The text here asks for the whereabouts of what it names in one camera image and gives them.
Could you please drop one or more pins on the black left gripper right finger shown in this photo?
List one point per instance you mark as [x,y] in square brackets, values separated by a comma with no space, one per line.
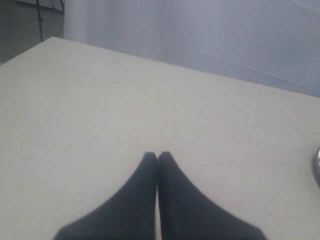
[187,214]

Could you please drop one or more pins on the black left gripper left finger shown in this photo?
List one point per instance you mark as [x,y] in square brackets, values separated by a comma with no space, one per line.
[128,215]

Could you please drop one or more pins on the round silver metal plate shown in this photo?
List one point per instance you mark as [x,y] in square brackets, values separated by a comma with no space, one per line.
[315,167]

